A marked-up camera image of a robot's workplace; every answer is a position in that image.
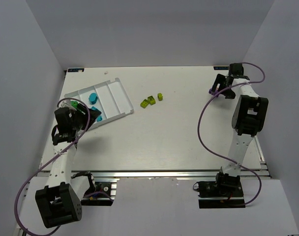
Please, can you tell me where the teal square lego brick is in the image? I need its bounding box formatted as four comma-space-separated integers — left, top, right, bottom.
96, 116, 102, 122

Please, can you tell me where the blue rounded lego brick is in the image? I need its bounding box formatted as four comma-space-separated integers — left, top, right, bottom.
89, 93, 98, 104

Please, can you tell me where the dark green lego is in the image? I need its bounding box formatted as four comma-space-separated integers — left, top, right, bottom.
71, 100, 78, 109

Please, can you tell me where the small lime lego brick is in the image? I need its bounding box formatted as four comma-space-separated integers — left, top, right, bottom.
157, 93, 163, 101

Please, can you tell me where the purple lego brick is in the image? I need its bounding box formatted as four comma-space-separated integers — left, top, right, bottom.
209, 89, 215, 96

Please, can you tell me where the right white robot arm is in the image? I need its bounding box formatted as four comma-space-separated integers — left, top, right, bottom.
209, 63, 269, 195

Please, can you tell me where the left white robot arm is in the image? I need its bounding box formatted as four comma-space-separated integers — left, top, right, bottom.
35, 105, 101, 228

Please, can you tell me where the blue label sticker right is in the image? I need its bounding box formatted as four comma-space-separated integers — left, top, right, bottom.
213, 66, 229, 70

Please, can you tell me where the blue label sticker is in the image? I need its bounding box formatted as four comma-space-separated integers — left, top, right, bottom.
213, 66, 229, 70
67, 68, 85, 73

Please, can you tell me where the white divided plastic tray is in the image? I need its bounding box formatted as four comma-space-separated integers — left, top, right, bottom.
64, 78, 134, 129

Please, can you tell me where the blue label sticker left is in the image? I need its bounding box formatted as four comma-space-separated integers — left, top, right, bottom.
67, 68, 85, 73

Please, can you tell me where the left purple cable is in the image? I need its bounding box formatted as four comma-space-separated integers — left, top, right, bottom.
14, 98, 115, 236

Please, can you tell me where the purple cable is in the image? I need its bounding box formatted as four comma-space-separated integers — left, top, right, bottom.
14, 98, 115, 236
197, 61, 266, 207

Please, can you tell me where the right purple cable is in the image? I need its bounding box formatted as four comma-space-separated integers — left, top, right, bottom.
197, 61, 266, 207

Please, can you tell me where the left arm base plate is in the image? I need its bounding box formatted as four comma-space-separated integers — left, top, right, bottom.
81, 181, 117, 207

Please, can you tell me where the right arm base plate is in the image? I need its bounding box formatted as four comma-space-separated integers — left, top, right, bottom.
192, 181, 245, 209

